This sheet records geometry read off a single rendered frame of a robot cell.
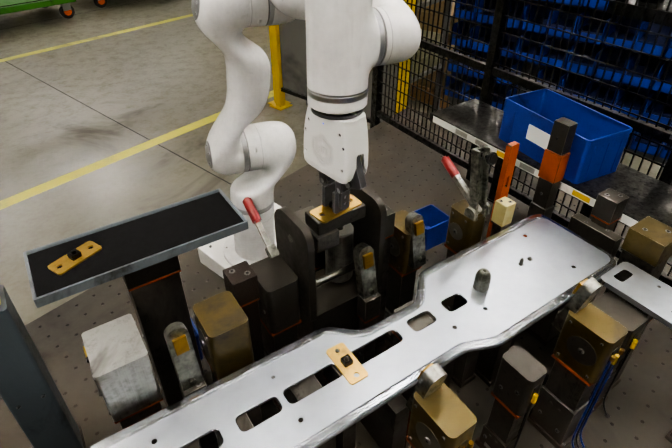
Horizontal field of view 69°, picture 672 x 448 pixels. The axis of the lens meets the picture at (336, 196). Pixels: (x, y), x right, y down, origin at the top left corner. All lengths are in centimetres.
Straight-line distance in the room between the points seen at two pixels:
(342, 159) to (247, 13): 46
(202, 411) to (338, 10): 64
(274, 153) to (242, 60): 28
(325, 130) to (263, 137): 57
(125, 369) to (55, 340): 69
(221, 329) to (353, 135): 41
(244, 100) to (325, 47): 55
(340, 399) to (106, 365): 37
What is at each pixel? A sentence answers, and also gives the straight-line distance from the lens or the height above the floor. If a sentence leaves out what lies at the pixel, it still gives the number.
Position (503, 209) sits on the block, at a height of 105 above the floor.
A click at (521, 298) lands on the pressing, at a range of 109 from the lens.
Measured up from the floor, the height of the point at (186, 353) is 106.
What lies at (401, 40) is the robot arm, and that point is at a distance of 67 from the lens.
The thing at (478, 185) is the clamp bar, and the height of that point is 114.
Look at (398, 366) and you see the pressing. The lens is 92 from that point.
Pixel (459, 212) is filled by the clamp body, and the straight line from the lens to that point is 119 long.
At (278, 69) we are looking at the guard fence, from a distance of 413.
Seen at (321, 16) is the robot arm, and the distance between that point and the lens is 63.
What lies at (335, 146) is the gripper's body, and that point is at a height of 140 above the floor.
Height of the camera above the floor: 173
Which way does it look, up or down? 34 degrees down
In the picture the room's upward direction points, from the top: straight up
